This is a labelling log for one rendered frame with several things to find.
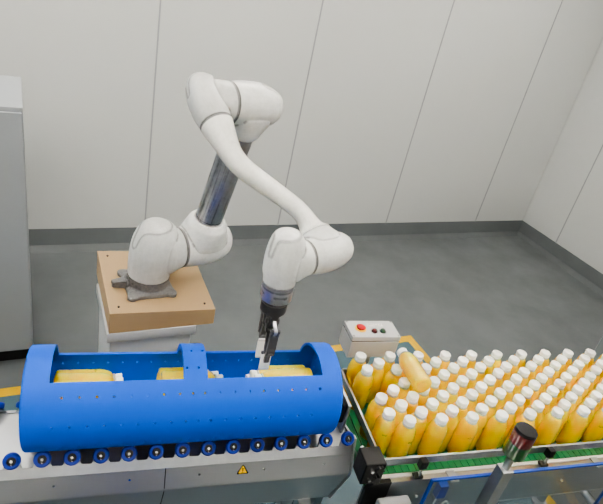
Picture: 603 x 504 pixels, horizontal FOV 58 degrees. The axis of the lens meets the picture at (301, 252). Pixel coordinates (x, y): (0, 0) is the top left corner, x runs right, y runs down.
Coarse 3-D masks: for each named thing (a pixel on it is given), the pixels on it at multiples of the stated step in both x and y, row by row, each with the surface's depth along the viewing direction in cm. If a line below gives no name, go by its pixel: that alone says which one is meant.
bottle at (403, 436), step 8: (400, 424) 176; (400, 432) 175; (408, 432) 174; (392, 440) 178; (400, 440) 175; (408, 440) 174; (392, 448) 178; (400, 448) 176; (408, 448) 177; (392, 456) 179; (400, 456) 178
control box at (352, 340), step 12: (348, 324) 209; (372, 324) 212; (384, 324) 213; (348, 336) 206; (360, 336) 203; (372, 336) 205; (384, 336) 206; (396, 336) 208; (348, 348) 205; (360, 348) 206; (372, 348) 208; (384, 348) 209; (396, 348) 211
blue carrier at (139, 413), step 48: (48, 384) 140; (96, 384) 143; (144, 384) 147; (192, 384) 151; (240, 384) 155; (288, 384) 159; (336, 384) 164; (48, 432) 140; (96, 432) 144; (144, 432) 148; (192, 432) 153; (240, 432) 158; (288, 432) 164
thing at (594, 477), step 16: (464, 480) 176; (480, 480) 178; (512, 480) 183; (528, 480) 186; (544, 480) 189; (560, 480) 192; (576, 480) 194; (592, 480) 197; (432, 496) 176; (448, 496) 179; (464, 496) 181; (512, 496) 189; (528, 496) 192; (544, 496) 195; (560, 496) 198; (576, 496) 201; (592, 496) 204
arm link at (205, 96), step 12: (204, 72) 165; (192, 84) 161; (204, 84) 160; (216, 84) 162; (228, 84) 164; (192, 96) 160; (204, 96) 158; (216, 96) 159; (228, 96) 161; (192, 108) 160; (204, 108) 157; (216, 108) 157; (228, 108) 162
